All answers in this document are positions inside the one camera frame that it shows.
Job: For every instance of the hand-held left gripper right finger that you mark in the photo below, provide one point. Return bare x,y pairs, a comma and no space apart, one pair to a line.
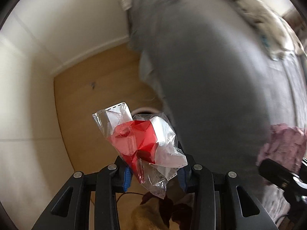
182,179

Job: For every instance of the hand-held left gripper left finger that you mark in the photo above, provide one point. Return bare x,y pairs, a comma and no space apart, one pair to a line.
127,179

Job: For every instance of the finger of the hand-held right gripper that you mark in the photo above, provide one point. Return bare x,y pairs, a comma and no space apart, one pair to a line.
275,171

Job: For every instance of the purple paper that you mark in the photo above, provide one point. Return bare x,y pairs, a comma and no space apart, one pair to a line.
283,141

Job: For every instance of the red and clear plastic wrapper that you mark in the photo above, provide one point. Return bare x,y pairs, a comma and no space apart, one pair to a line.
134,134

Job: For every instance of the pink round waste bin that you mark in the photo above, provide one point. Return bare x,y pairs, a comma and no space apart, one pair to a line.
144,109

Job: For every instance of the plush bear toy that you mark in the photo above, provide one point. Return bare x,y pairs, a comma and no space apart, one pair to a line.
177,210

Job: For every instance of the grey bed sheet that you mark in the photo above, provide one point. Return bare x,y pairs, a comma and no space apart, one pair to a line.
203,76

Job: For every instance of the floral pillow with teal butterfly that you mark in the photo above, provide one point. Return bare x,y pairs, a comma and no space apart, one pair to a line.
251,7

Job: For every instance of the white fabric label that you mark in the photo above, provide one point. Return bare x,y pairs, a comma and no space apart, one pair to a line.
127,2

